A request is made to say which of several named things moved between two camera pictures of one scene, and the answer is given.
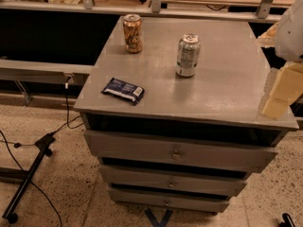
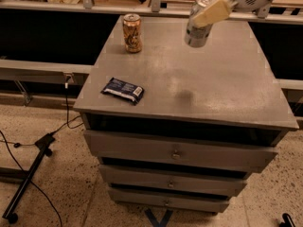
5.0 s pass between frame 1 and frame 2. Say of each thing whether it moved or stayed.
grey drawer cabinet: stayed
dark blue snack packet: stayed
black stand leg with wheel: stayed
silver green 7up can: moved
